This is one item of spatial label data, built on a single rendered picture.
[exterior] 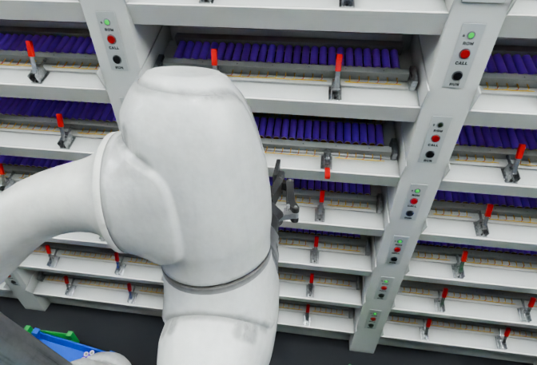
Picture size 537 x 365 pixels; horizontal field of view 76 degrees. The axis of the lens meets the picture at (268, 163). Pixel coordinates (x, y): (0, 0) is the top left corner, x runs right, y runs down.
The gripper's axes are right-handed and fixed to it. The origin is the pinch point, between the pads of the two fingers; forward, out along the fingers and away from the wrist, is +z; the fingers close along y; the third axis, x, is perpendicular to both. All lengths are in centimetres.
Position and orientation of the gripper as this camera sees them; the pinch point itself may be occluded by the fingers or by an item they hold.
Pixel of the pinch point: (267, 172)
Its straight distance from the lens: 64.1
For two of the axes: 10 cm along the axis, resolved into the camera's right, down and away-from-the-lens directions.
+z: 1.2, -4.1, 9.0
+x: 0.3, -9.1, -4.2
